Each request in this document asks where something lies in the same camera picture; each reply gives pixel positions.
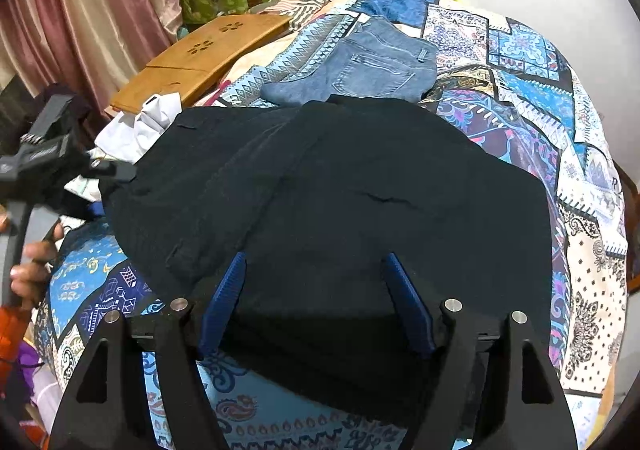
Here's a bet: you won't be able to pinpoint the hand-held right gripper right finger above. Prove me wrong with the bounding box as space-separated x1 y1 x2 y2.
382 252 578 450

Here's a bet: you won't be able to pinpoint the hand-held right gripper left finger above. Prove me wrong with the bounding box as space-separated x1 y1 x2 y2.
50 251 248 450

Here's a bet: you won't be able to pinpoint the black pants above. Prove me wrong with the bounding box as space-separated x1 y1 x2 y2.
100 94 553 431

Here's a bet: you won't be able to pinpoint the person's left hand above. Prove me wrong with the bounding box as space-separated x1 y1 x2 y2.
10 222 66 313

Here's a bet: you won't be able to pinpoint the white cloth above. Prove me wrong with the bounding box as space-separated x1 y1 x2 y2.
95 92 182 165

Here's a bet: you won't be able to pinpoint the wooden lap desk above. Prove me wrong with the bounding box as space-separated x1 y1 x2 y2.
110 14 293 115

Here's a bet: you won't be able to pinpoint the pink striped curtain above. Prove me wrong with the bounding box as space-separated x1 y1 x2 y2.
0 0 183 115

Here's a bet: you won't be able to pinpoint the purple cloth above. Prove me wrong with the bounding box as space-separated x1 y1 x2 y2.
17 340 43 381

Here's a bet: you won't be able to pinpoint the blue jeans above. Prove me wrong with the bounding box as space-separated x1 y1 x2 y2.
261 16 438 106

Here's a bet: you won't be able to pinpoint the striped cloth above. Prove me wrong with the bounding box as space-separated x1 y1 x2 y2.
250 0 331 30

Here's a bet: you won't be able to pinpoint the patchwork blue bedspread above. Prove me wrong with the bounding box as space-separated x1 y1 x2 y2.
32 0 628 450

